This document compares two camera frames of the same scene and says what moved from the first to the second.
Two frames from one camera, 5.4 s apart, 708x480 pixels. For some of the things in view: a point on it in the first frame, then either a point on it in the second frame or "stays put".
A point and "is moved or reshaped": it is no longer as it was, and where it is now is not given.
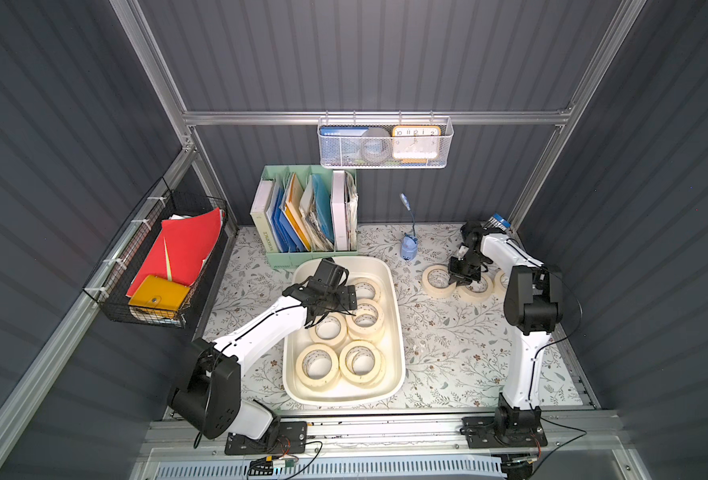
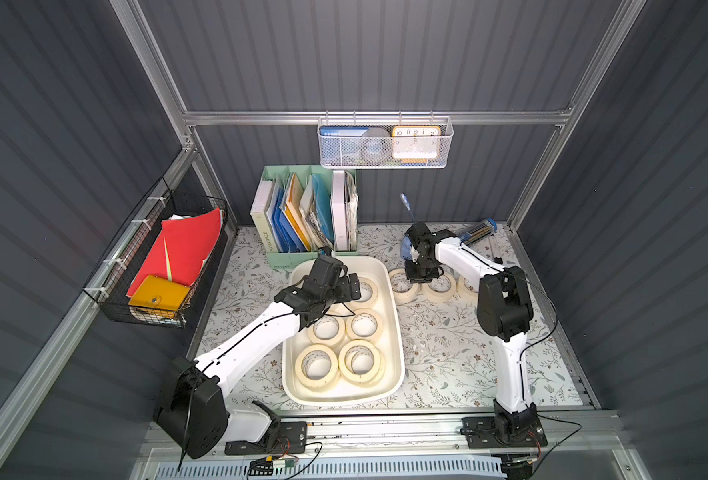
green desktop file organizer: [306, 214] stays put
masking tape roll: [369, 317] is moved or reshaped
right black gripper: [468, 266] to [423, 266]
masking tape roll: [331, 330] to [404, 292]
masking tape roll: [476, 291] stays put
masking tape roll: [436, 282] stays put
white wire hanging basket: [385, 143] stays put
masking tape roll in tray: [318, 367] stays put
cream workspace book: [260, 220] stays put
